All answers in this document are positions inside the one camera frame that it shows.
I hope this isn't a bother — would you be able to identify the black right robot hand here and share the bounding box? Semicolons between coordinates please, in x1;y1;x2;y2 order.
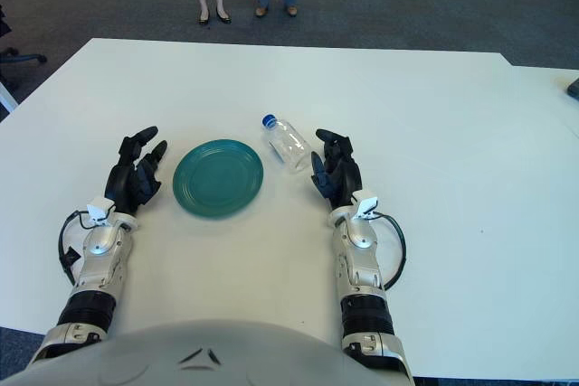
308;127;365;212

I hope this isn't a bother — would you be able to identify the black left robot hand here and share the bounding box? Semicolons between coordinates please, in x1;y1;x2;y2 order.
103;125;169;216

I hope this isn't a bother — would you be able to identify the clear bottle with blue cap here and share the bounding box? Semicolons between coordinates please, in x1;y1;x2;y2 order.
261;113;314;174

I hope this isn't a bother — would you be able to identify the green round plate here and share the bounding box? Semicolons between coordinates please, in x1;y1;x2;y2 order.
172;137;265;221

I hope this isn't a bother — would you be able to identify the black office chair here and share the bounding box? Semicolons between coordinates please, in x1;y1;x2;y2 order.
0;4;49;93

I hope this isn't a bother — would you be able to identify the grey robot torso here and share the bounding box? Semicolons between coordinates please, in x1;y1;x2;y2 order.
0;320;415;386

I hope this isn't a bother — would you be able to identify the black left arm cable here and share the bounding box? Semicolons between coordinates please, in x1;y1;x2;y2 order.
57;209;91;287

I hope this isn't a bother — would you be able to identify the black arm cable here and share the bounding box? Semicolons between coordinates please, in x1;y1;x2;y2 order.
368;212;407;291
57;209;91;287

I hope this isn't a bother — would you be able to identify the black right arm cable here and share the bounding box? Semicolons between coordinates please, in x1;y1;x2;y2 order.
368;212;407;291

